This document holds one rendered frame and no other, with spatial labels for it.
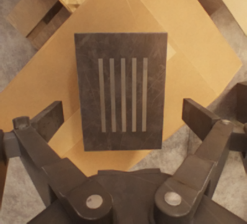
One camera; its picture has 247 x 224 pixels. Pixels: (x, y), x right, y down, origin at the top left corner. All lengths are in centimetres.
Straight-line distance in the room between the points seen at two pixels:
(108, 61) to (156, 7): 16
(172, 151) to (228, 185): 64
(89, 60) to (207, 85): 24
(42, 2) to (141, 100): 101
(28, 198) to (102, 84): 173
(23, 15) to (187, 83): 105
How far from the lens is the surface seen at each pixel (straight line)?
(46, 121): 17
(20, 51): 140
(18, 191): 190
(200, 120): 18
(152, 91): 26
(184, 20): 38
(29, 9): 122
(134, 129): 28
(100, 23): 34
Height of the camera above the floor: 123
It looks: 74 degrees down
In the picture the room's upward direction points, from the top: 174 degrees clockwise
